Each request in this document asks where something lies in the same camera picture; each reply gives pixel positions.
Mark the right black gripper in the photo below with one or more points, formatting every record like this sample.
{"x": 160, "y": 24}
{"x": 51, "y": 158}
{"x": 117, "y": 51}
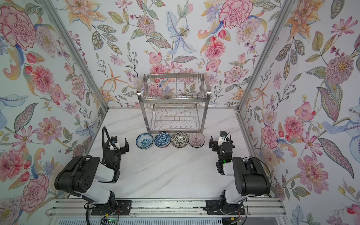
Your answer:
{"x": 215, "y": 144}

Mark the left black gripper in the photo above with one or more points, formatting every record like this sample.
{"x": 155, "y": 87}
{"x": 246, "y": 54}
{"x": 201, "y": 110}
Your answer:
{"x": 122, "y": 149}

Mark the blue white floral bowl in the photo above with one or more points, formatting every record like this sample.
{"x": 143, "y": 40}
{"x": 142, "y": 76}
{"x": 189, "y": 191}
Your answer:
{"x": 144, "y": 141}

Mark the blue triangle pattern bowl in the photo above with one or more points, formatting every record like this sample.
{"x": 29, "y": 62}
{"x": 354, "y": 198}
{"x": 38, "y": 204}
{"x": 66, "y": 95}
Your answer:
{"x": 162, "y": 139}

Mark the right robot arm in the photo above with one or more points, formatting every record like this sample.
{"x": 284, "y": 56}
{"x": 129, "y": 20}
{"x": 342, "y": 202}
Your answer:
{"x": 250, "y": 179}

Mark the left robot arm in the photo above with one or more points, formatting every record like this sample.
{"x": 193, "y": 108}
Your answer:
{"x": 82, "y": 176}

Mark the steel two-tier dish rack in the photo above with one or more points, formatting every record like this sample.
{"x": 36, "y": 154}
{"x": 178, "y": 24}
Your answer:
{"x": 174, "y": 102}

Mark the purple striped bowl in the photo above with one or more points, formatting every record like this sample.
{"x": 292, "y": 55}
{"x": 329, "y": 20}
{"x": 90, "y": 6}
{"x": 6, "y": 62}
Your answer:
{"x": 196, "y": 140}

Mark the green leaf pattern bowl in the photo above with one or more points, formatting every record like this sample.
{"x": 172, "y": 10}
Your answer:
{"x": 179, "y": 139}

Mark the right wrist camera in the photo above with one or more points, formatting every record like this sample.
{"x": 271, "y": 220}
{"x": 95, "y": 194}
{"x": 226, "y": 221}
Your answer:
{"x": 222, "y": 136}

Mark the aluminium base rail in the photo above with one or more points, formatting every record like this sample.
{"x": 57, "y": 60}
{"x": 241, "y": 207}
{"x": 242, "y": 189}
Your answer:
{"x": 171, "y": 207}

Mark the right aluminium frame post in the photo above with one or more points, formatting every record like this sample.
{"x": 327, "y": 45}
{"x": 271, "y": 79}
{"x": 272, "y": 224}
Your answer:
{"x": 280, "y": 21}

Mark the aluminium frame post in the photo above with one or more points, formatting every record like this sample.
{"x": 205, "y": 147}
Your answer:
{"x": 64, "y": 34}
{"x": 280, "y": 21}

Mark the left aluminium frame post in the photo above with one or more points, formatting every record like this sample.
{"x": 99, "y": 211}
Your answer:
{"x": 64, "y": 34}

